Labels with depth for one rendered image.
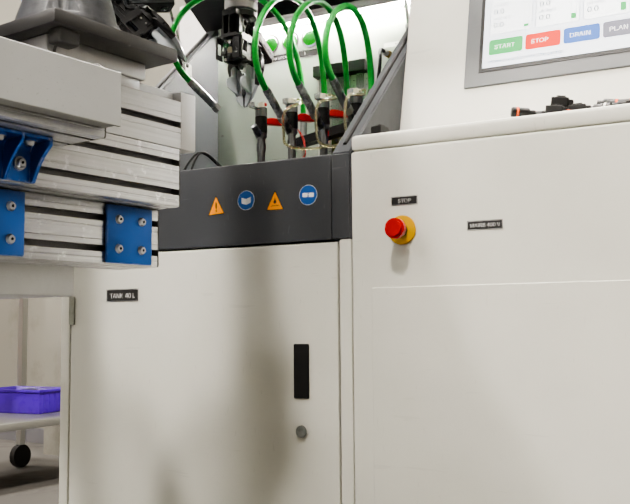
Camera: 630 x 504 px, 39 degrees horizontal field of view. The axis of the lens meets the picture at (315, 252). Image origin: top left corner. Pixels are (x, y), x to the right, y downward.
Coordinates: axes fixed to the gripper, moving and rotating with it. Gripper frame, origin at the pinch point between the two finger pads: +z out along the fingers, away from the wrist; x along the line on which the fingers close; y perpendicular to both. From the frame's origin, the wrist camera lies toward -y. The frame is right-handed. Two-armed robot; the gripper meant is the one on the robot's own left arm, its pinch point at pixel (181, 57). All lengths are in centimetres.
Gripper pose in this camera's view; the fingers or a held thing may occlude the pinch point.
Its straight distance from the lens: 206.9
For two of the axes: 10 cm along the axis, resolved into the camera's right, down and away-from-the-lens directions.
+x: 4.3, -3.0, -8.5
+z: 7.0, 7.1, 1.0
